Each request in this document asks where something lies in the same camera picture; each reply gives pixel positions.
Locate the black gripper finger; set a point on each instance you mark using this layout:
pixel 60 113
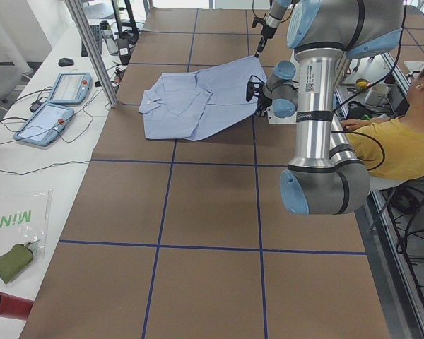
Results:
pixel 260 47

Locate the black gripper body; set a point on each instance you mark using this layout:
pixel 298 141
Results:
pixel 260 106
pixel 267 32

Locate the light blue striped shirt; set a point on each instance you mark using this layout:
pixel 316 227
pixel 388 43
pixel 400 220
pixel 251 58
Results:
pixel 197 105

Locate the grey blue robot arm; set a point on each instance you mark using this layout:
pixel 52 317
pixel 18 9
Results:
pixel 325 176
pixel 280 11

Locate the person in yellow shirt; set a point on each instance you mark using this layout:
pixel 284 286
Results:
pixel 392 148

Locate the blue teach pendant tablet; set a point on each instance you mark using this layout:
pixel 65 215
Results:
pixel 45 125
pixel 70 88

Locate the black computer mouse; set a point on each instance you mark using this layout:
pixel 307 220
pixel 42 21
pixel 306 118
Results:
pixel 64 62

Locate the small black device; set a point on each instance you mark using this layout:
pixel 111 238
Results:
pixel 35 106

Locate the clear plastic bag green print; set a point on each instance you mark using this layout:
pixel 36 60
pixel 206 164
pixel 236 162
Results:
pixel 24 219

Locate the olive green folded pouch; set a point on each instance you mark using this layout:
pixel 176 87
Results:
pixel 13 262

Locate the red cylinder bottle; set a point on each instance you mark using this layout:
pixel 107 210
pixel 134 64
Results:
pixel 14 307

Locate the aluminium frame post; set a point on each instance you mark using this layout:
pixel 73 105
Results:
pixel 76 10

